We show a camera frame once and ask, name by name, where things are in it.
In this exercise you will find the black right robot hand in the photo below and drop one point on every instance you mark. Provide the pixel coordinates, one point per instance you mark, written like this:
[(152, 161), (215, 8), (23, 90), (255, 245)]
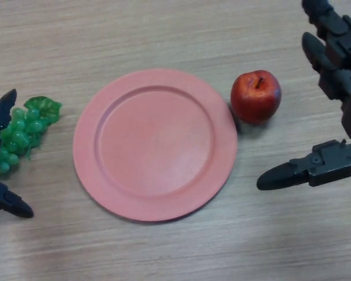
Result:
[(348, 73)]

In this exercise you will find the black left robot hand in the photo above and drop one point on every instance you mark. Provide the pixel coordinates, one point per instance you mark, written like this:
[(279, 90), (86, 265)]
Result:
[(0, 117)]

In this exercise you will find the green plastic grape bunch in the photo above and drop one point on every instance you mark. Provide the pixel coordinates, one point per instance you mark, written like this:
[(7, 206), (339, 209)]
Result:
[(20, 134)]

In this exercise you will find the pink round plate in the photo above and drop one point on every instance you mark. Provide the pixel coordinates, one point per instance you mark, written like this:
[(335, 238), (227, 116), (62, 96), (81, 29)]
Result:
[(155, 146)]

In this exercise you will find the red apple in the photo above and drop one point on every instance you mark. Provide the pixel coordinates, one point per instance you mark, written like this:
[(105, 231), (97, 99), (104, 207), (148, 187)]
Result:
[(254, 99)]

